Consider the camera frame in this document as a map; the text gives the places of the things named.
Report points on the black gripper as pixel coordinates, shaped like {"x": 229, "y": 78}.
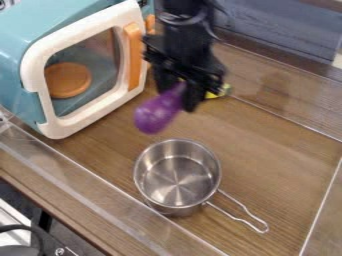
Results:
{"x": 181, "y": 56}

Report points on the purple toy eggplant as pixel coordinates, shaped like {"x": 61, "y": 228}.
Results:
{"x": 157, "y": 112}

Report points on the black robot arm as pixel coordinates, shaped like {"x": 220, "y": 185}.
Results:
{"x": 190, "y": 7}

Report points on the yellow toy banana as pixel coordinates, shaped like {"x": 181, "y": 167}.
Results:
{"x": 225, "y": 91}

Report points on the orange microwave turntable plate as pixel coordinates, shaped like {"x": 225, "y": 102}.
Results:
{"x": 69, "y": 79}

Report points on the teal toy microwave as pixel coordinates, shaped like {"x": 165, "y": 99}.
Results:
{"x": 93, "y": 32}

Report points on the clear acrylic table barrier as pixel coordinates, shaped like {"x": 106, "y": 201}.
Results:
{"x": 113, "y": 220}

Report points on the silver pot with wire handle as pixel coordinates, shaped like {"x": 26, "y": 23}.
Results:
{"x": 178, "y": 175}

